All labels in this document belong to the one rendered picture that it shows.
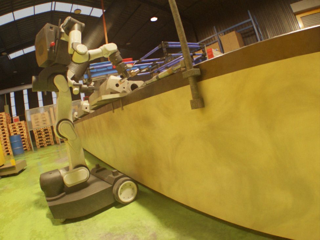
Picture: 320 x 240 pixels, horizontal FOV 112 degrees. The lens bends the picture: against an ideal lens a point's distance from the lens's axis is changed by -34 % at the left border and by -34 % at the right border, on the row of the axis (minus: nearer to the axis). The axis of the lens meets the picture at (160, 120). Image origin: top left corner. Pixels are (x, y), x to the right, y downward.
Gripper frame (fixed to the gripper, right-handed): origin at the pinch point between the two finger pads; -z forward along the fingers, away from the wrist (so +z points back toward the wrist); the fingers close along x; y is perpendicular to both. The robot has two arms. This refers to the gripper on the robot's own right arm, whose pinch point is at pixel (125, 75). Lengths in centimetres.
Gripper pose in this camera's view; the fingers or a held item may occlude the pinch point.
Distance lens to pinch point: 125.4
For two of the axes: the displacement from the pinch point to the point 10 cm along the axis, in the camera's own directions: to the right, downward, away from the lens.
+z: -5.1, -8.0, -3.1
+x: -5.8, 0.6, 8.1
